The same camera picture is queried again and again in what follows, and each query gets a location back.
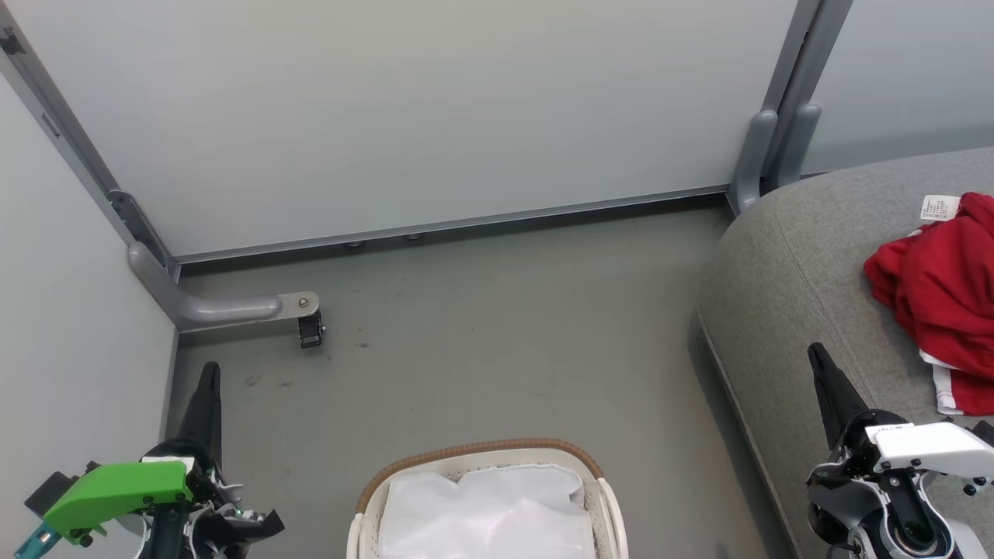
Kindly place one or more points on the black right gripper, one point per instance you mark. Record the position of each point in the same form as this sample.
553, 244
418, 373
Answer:
858, 442

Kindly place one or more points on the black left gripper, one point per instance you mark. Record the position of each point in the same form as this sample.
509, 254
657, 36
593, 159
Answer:
210, 489

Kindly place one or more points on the red garment with white trim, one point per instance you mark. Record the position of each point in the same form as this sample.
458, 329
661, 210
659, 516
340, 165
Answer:
940, 287

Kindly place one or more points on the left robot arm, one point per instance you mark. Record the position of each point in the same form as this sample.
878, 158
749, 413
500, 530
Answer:
167, 543

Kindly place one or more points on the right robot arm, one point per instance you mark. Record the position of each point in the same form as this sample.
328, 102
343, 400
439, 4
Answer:
893, 520

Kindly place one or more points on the white laundry basket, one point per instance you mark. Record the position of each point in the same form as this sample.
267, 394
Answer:
373, 512

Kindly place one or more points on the grey partition support foot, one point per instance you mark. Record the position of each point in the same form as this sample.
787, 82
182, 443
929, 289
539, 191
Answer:
210, 309

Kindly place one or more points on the grey fabric sofa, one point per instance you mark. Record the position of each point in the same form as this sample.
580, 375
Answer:
784, 295

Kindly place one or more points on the black caster wheel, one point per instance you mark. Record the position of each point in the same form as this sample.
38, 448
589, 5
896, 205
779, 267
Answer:
311, 331

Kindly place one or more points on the white cloth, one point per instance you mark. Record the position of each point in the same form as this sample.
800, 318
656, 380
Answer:
489, 512

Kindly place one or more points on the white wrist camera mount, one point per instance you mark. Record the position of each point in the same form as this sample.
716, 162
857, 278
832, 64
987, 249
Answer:
932, 446

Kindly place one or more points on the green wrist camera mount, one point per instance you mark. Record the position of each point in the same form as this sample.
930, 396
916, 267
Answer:
116, 489

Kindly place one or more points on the grey partition joint post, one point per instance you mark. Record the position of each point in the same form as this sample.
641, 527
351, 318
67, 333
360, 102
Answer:
784, 116

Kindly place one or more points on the grey partition corner post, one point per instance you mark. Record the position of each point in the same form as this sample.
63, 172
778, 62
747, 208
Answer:
70, 140

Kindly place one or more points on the grey partition bottom rail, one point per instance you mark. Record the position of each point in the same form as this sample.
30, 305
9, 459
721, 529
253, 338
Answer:
450, 227

